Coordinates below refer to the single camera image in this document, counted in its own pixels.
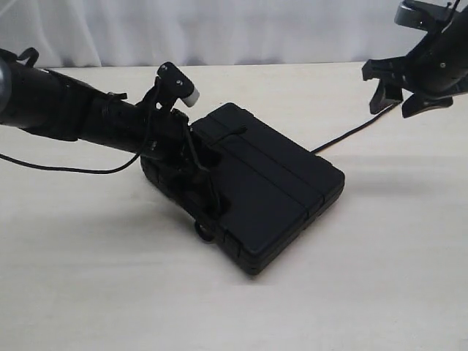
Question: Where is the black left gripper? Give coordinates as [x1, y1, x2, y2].
[137, 87, 219, 219]

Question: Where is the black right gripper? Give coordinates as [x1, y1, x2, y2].
[362, 21, 467, 118]

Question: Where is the black plastic carrying case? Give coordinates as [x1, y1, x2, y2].
[187, 103, 345, 276]

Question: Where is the black braided rope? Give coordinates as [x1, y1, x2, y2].
[0, 102, 399, 245]

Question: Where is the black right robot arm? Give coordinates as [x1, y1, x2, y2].
[361, 1, 467, 118]

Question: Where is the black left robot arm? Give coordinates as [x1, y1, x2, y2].
[1, 48, 222, 216]

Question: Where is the white backdrop curtain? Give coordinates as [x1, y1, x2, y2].
[1, 1, 423, 67]

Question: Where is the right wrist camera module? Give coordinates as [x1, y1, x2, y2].
[394, 1, 453, 31]

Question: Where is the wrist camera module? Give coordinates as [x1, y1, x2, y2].
[157, 61, 200, 107]
[394, 1, 453, 31]

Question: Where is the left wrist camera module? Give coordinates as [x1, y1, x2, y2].
[157, 61, 200, 107]

